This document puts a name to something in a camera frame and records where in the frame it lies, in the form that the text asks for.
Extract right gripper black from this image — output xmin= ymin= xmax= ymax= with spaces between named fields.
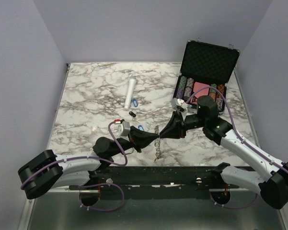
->
xmin=159 ymin=110 xmax=207 ymax=139

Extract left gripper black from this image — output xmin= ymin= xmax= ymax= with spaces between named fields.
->
xmin=110 ymin=126 xmax=159 ymax=157

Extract metal keyring disc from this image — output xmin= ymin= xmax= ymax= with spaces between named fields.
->
xmin=154 ymin=125 xmax=162 ymax=160

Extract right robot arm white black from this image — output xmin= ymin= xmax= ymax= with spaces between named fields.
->
xmin=160 ymin=96 xmax=288 ymax=209

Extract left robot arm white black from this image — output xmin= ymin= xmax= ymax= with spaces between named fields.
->
xmin=18 ymin=126 xmax=159 ymax=199

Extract blue tag key front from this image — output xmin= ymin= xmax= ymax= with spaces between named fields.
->
xmin=138 ymin=125 xmax=145 ymax=131

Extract black glossy tag key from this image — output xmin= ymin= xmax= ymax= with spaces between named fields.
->
xmin=128 ymin=111 xmax=137 ymax=121

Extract purple green chip stack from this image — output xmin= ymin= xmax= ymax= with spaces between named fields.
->
xmin=175 ymin=76 xmax=187 ymax=99

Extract purple grey chip stack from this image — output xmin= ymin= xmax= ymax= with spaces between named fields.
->
xmin=183 ymin=78 xmax=194 ymax=101

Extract blue tag key by microphone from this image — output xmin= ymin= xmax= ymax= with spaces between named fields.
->
xmin=132 ymin=98 xmax=138 ymax=107

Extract red playing cards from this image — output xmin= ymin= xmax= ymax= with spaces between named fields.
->
xmin=190 ymin=82 xmax=211 ymax=104

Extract orange black chip stack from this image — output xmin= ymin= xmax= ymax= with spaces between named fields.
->
xmin=216 ymin=84 xmax=225 ymax=113

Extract white microphone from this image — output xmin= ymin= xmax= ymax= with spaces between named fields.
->
xmin=124 ymin=76 xmax=137 ymax=110

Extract black poker chip case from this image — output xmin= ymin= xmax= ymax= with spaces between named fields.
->
xmin=173 ymin=40 xmax=240 ymax=109

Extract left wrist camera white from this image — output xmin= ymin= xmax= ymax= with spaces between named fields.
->
xmin=117 ymin=121 xmax=130 ymax=137

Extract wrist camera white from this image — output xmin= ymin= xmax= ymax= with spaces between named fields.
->
xmin=171 ymin=98 xmax=189 ymax=115
xmin=117 ymin=121 xmax=130 ymax=137

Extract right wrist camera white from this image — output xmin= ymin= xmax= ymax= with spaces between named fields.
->
xmin=171 ymin=98 xmax=189 ymax=115

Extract black mounting rail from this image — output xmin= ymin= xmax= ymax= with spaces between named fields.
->
xmin=69 ymin=166 xmax=230 ymax=200

